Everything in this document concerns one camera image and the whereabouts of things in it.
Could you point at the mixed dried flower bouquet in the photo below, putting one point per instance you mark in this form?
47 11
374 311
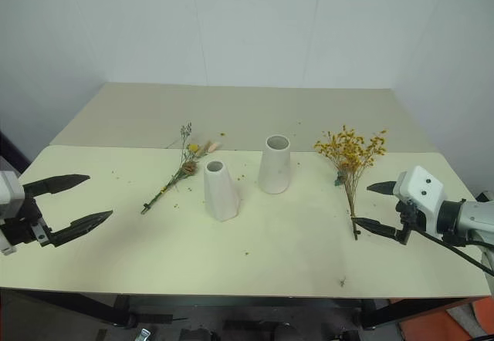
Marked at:
184 168

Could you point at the orange sheet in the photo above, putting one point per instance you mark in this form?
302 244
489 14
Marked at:
447 323

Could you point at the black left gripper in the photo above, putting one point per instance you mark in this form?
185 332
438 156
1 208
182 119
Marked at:
23 230

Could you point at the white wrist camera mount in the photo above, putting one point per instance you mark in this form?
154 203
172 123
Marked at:
420 188
9 192

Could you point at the small dry twig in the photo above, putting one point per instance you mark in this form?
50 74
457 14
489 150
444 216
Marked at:
342 281

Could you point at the black table frame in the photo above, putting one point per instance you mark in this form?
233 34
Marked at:
77 305

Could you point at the tall round white vase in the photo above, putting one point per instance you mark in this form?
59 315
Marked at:
274 167

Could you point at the small angular white vase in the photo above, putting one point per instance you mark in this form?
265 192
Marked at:
220 194

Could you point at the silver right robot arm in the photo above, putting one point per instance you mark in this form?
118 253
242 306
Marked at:
472 213

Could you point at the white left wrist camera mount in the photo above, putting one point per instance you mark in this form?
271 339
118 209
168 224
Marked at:
9 192

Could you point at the yellow dried flower bouquet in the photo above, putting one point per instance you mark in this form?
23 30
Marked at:
351 152

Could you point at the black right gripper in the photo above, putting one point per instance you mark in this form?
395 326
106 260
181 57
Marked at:
407 217

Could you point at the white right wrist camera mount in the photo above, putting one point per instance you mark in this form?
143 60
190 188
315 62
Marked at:
420 188

